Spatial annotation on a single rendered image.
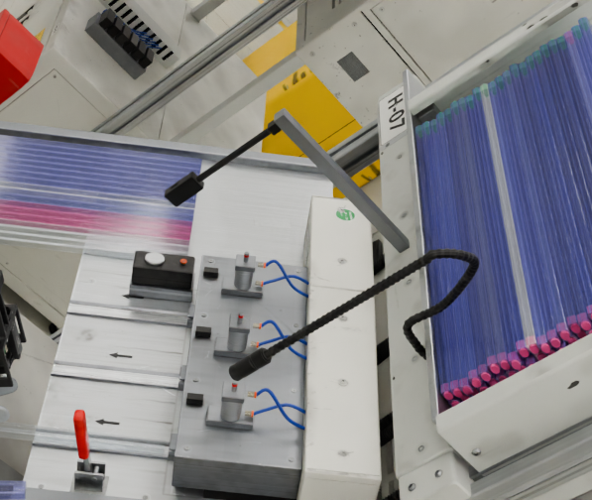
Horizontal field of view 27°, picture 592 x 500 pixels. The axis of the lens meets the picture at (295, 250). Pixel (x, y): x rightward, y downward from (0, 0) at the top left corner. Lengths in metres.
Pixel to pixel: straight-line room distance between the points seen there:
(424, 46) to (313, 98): 2.06
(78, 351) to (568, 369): 0.62
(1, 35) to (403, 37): 0.85
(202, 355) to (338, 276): 0.21
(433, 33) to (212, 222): 1.01
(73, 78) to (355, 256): 1.26
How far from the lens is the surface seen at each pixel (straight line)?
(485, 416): 1.19
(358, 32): 2.59
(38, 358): 2.07
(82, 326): 1.54
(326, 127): 4.71
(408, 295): 1.44
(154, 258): 1.56
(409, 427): 1.30
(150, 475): 1.37
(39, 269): 3.02
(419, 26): 2.60
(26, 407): 2.00
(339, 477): 1.29
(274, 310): 1.49
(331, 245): 1.57
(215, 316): 1.47
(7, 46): 2.21
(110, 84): 2.76
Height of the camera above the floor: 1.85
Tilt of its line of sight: 24 degrees down
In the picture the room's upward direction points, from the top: 58 degrees clockwise
